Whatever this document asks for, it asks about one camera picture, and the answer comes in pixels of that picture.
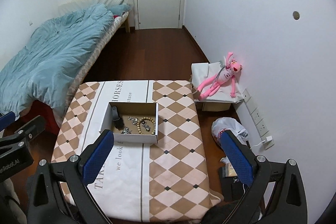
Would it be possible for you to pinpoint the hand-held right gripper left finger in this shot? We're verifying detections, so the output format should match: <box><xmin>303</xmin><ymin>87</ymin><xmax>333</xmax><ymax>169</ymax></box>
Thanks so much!
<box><xmin>26</xmin><ymin>129</ymin><xmax>114</xmax><ymax>224</ymax></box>

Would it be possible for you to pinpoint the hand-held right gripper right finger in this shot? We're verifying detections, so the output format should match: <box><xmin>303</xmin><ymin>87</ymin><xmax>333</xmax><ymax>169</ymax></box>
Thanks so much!
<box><xmin>220</xmin><ymin>130</ymin><xmax>308</xmax><ymax>224</ymax></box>

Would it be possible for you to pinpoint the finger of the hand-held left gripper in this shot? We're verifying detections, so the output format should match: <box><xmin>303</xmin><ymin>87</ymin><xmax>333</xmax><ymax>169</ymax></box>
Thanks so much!
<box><xmin>0</xmin><ymin>112</ymin><xmax>17</xmax><ymax>133</ymax></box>
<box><xmin>14</xmin><ymin>115</ymin><xmax>47</xmax><ymax>146</ymax></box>

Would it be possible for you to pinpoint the black smart watch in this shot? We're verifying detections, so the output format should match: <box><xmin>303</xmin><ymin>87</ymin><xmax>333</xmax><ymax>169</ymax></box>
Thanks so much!
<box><xmin>112</xmin><ymin>106</ymin><xmax>125</xmax><ymax>128</ymax></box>

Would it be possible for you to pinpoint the white cardboard box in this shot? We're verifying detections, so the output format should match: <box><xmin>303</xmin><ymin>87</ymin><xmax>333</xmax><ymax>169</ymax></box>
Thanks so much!
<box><xmin>99</xmin><ymin>101</ymin><xmax>159</xmax><ymax>145</ymax></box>

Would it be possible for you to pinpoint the wooden bead bracelet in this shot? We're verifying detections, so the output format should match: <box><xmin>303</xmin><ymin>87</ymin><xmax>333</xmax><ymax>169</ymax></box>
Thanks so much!
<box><xmin>136</xmin><ymin>117</ymin><xmax>156</xmax><ymax>135</ymax></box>

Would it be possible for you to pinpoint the person's left forearm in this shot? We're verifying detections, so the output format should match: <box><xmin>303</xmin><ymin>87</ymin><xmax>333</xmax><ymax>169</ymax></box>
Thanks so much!
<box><xmin>0</xmin><ymin>179</ymin><xmax>20</xmax><ymax>224</ymax></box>

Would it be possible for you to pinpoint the red bed sheet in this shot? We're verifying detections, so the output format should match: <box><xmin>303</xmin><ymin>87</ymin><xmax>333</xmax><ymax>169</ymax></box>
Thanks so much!
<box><xmin>20</xmin><ymin>101</ymin><xmax>64</xmax><ymax>136</ymax></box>

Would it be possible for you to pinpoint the small flat box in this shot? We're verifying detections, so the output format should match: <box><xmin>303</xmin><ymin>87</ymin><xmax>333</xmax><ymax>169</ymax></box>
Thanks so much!
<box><xmin>224</xmin><ymin>163</ymin><xmax>243</xmax><ymax>178</ymax></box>

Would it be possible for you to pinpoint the white plastic bag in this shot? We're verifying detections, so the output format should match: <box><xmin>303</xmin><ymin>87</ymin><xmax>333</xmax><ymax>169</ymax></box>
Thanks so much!
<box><xmin>211</xmin><ymin>117</ymin><xmax>249</xmax><ymax>147</ymax></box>

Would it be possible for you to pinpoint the black bag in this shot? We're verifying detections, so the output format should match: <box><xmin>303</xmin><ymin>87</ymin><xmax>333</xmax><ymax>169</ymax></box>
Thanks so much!
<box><xmin>220</xmin><ymin>176</ymin><xmax>250</xmax><ymax>204</ymax></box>

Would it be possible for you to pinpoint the white power strip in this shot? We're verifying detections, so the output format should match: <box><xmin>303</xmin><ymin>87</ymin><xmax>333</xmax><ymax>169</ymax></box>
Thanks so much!
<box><xmin>242</xmin><ymin>88</ymin><xmax>275</xmax><ymax>147</ymax></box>

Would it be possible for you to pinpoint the brown cardboard box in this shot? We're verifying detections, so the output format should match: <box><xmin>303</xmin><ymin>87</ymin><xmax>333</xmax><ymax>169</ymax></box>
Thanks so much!
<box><xmin>202</xmin><ymin>102</ymin><xmax>232</xmax><ymax>112</ymax></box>

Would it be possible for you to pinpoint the checkered tablecloth with lettering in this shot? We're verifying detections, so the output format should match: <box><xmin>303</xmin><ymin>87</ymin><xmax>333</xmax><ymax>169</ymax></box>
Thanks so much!
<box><xmin>51</xmin><ymin>80</ymin><xmax>223</xmax><ymax>222</ymax></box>

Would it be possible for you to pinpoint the blue duvet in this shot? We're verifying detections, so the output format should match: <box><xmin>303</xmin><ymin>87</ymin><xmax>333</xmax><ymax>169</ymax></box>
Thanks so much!
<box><xmin>0</xmin><ymin>4</ymin><xmax>114</xmax><ymax>119</ymax></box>

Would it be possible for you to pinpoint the pink plush toy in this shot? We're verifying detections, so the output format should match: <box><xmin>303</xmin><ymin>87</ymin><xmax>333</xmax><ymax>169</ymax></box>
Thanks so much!
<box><xmin>197</xmin><ymin>51</ymin><xmax>243</xmax><ymax>101</ymax></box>

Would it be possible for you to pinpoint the blue pillow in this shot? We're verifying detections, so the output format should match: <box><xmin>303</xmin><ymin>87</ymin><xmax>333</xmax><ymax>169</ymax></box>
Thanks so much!
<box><xmin>106</xmin><ymin>4</ymin><xmax>132</xmax><ymax>15</ymax></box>

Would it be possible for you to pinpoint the wooden bed frame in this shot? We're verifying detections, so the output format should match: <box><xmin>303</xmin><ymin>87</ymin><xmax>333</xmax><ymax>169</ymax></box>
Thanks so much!
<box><xmin>124</xmin><ymin>11</ymin><xmax>132</xmax><ymax>32</ymax></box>

